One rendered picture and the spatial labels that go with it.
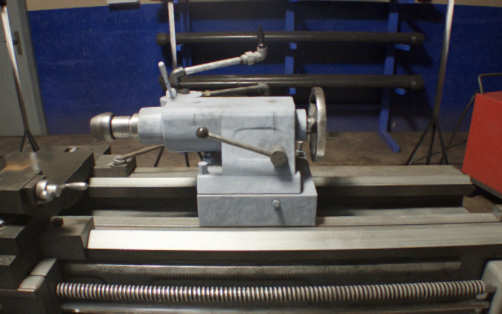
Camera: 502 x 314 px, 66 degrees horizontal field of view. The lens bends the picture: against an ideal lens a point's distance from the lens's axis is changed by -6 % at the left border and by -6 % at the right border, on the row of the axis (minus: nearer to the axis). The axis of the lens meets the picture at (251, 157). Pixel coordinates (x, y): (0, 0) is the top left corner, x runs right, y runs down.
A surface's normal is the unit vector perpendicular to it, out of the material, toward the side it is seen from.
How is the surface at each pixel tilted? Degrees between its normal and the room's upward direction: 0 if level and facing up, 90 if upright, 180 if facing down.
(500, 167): 90
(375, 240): 36
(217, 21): 90
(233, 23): 90
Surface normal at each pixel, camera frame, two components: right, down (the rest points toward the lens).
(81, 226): -0.01, -0.92
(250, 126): -0.01, 0.26
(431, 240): -0.02, -0.51
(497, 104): -0.94, 0.14
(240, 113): -0.02, -0.11
